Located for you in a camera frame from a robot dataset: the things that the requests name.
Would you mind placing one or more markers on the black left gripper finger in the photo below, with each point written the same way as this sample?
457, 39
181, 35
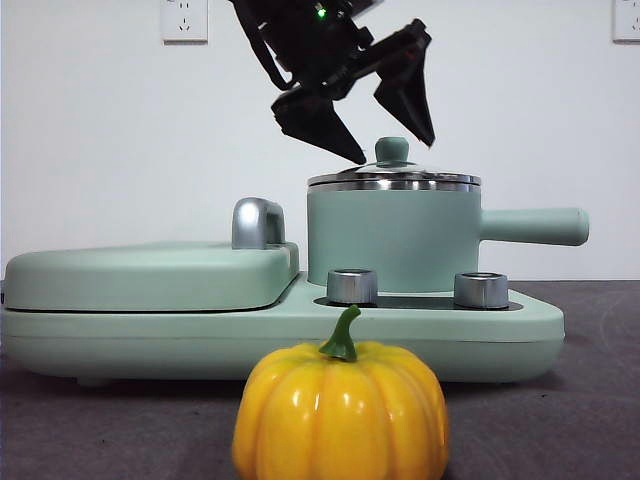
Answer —
317, 125
410, 100

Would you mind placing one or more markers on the glass lid with green knob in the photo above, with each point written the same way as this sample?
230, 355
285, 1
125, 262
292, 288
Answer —
392, 150

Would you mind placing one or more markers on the yellow toy pumpkin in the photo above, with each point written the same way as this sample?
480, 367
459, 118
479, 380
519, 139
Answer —
340, 415

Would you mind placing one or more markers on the silver control knob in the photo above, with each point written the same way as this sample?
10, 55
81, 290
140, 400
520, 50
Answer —
350, 287
480, 290

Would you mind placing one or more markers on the mint green hinged cooker cover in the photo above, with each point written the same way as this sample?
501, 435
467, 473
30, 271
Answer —
125, 280

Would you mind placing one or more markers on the mint green cooker base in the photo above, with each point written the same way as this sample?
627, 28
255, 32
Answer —
150, 345

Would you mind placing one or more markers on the white wall socket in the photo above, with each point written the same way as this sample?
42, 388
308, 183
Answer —
627, 20
185, 20

